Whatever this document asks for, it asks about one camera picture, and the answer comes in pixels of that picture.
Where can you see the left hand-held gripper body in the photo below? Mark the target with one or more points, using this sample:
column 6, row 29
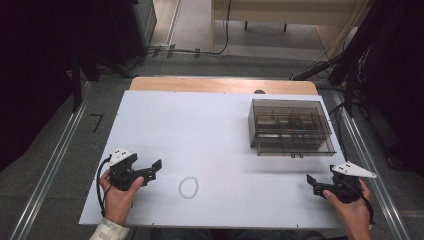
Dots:
column 121, row 166

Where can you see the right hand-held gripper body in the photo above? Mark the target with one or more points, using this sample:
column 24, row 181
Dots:
column 348, row 181

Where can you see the person's left hand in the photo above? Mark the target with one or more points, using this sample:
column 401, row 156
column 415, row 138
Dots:
column 116, row 200

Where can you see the person's right hand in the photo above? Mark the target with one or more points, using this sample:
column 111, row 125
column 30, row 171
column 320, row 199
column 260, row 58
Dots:
column 351, row 216

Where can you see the white board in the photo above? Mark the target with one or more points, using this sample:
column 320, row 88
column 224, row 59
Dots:
column 200, row 133

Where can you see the smoky transparent drawer box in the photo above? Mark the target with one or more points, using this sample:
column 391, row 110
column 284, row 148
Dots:
column 290, row 126

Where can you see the black stand leg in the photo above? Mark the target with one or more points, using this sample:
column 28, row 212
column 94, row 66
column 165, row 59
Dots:
column 77, row 83

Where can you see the black cabinet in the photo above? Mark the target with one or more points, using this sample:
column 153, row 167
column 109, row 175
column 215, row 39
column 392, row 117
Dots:
column 110, row 30

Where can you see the light wooden furniture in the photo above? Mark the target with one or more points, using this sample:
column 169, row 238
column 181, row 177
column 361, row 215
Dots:
column 283, row 16

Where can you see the metal floor rail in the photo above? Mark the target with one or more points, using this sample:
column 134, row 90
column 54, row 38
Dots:
column 50, row 166
column 370, row 166

